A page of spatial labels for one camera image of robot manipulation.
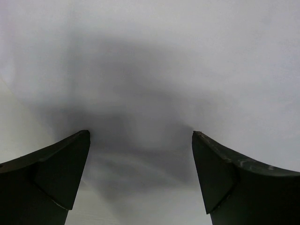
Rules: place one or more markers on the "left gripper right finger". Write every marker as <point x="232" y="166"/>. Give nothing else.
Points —
<point x="239" y="190"/>

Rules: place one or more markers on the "white t shirt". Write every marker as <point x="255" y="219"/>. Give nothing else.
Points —
<point x="141" y="76"/>

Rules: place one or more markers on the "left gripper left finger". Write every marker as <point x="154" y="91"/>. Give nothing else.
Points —
<point x="40" y="188"/>

